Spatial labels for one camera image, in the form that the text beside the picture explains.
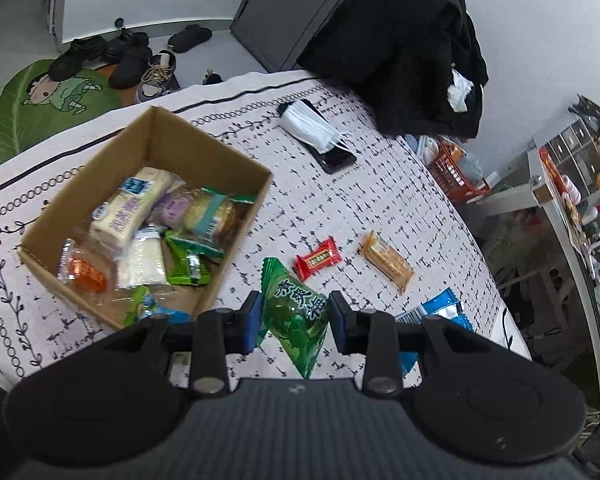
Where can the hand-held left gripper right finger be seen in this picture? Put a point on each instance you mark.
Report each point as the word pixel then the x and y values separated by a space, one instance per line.
pixel 339 322

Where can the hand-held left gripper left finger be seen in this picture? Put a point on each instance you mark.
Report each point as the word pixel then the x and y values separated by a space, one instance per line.
pixel 250 320

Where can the green plum candy packet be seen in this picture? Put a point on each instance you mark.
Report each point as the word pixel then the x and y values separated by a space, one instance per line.
pixel 290 320

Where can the small green snack packet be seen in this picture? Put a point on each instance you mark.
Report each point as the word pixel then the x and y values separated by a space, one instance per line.
pixel 182 260

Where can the teal label cookie packet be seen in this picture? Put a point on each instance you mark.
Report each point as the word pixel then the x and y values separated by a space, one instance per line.
pixel 210 215

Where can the white green-ended rice cracker packet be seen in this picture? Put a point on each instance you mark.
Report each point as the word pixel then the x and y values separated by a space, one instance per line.
pixel 140 260

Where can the white blue-picture snack packet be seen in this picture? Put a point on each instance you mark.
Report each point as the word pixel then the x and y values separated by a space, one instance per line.
pixel 127 210

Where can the orange snack packet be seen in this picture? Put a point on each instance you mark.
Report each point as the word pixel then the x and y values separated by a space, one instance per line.
pixel 87 272

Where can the brown cardboard box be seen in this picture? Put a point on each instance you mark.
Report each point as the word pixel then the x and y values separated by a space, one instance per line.
pixel 200 155

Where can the red candy packet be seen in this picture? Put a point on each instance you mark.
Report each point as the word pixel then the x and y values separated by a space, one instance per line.
pixel 317 259

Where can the orange cracker packet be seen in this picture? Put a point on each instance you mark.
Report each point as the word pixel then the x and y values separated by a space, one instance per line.
pixel 387 260

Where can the blue snack packet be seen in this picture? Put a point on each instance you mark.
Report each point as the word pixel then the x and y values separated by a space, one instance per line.
pixel 440 310

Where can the black smartphone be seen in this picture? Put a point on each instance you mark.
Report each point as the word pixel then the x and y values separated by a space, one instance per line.
pixel 337 160

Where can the orange plastic basket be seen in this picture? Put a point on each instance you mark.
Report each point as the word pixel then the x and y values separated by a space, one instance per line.
pixel 452 170

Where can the white face mask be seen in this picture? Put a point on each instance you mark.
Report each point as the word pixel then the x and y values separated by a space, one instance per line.
pixel 305 125

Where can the small black object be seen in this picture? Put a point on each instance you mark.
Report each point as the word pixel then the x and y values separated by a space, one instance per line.
pixel 212 78

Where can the white crumpled tissue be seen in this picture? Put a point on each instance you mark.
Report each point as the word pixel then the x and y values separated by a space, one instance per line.
pixel 460 92

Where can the grey laced sneaker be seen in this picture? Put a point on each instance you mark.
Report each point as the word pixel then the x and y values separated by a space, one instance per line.
pixel 155 77

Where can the white shelf unit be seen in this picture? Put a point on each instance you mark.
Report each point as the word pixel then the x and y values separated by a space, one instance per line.
pixel 570 185

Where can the black shoe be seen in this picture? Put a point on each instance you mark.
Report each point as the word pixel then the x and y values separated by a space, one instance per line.
pixel 125 42
pixel 77 55
pixel 130 67

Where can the black jacket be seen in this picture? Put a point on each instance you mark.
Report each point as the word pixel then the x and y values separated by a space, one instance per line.
pixel 405 50

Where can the black slipper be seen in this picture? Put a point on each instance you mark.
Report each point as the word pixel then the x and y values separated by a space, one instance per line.
pixel 190 37

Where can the green cartoon floor mat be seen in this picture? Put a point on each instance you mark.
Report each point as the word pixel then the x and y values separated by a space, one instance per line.
pixel 45 110

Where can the dark grey panel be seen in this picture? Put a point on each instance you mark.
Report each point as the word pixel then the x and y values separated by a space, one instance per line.
pixel 300 10

